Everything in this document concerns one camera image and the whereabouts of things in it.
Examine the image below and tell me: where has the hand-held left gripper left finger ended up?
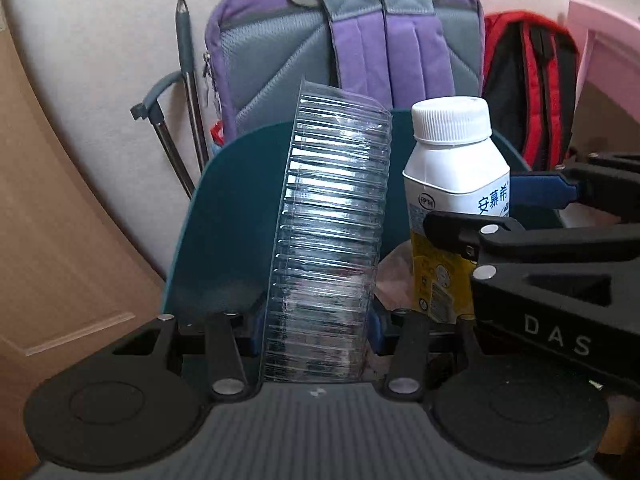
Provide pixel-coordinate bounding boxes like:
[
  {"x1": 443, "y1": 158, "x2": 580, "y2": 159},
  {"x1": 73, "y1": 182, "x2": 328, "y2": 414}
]
[{"x1": 112, "y1": 310, "x2": 267, "y2": 402}]

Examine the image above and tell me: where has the grey metal broom handle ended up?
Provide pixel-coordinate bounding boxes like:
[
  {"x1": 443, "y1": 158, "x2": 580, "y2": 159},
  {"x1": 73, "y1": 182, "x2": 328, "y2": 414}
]
[{"x1": 175, "y1": 0, "x2": 211, "y2": 161}]

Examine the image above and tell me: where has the wooden door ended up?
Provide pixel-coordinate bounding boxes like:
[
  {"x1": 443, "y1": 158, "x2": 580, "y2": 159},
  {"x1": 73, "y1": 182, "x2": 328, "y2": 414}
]
[{"x1": 0, "y1": 25, "x2": 166, "y2": 461}]

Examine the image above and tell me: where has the clear ribbed plastic container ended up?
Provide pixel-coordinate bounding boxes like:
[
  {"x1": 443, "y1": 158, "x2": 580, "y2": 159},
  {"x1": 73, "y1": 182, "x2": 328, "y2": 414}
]
[{"x1": 259, "y1": 76, "x2": 393, "y2": 385}]

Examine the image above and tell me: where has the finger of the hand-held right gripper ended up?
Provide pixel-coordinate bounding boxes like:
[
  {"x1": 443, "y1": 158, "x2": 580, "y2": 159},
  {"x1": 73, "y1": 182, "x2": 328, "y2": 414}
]
[
  {"x1": 422, "y1": 211, "x2": 640, "y2": 313},
  {"x1": 510, "y1": 151, "x2": 640, "y2": 222}
]

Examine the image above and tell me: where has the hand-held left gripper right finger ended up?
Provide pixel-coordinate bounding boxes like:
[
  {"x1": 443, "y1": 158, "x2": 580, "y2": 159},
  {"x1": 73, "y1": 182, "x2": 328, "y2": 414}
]
[{"x1": 369, "y1": 310, "x2": 488, "y2": 402}]

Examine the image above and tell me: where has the pink desk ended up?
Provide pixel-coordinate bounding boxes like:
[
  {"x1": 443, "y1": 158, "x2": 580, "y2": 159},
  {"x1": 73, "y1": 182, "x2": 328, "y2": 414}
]
[{"x1": 567, "y1": 0, "x2": 640, "y2": 126}]

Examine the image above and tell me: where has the purple grey backpack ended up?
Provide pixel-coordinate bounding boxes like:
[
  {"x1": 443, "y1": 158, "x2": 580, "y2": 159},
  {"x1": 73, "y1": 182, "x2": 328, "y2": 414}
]
[{"x1": 202, "y1": 0, "x2": 486, "y2": 141}]

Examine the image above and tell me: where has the grey metal crutch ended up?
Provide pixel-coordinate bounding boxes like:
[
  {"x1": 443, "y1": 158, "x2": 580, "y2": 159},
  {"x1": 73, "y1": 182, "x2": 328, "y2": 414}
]
[{"x1": 130, "y1": 71, "x2": 197, "y2": 201}]

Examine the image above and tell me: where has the teal plastic bin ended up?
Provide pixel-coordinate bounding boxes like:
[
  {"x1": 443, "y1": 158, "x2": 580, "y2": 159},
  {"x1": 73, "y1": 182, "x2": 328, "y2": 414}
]
[{"x1": 161, "y1": 107, "x2": 568, "y2": 333}]

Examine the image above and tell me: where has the red black backpack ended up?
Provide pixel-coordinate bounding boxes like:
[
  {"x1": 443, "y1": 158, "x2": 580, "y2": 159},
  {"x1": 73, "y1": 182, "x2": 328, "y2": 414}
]
[{"x1": 481, "y1": 10, "x2": 581, "y2": 171}]

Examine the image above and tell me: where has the white yellow yogurt bottle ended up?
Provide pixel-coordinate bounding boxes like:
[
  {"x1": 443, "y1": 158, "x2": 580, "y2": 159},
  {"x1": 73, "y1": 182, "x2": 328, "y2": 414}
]
[{"x1": 401, "y1": 97, "x2": 512, "y2": 323}]

